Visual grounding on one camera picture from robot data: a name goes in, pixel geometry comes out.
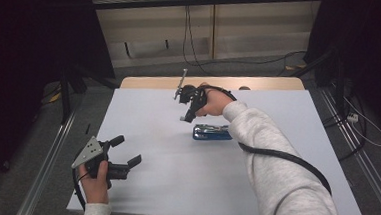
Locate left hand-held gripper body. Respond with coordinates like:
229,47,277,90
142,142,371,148
69,134,132,191

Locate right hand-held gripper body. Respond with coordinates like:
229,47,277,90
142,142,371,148
172,67,211,112

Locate blue stapler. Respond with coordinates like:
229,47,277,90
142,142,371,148
192,122,234,143

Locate person's right hand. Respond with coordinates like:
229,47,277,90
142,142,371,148
195,81,237,120

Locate person's left hand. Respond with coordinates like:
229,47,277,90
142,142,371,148
75,158,113,207

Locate white table cover board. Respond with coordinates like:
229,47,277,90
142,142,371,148
65,75,376,215

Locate wooden table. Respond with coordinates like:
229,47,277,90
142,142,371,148
119,66,307,100

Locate black stand legs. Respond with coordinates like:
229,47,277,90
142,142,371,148
286,43,351,120
55,63,119,129

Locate black horizontal bar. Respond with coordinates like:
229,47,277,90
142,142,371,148
89,0,321,25

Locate black curtain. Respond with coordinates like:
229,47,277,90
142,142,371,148
298,0,381,140
0,0,121,215

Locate white power strip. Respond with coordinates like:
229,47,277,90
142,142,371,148
345,111,361,124

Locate left hand-held gripper black cable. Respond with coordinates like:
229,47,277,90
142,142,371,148
69,167,90,212

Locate hand-held gripper black cable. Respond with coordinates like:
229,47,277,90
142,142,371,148
195,83,340,196
69,167,90,212

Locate metal floor rail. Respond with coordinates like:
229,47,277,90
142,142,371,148
311,87,381,215
16,107,78,215

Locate black hanging cables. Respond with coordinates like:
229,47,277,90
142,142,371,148
180,4,217,77

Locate black floor cable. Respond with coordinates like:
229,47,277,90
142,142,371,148
318,105,370,164
197,43,308,78

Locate right hand-held gripper black cable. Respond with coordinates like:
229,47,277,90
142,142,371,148
195,83,340,196

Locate white floor cable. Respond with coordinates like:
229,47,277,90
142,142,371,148
340,96,381,148

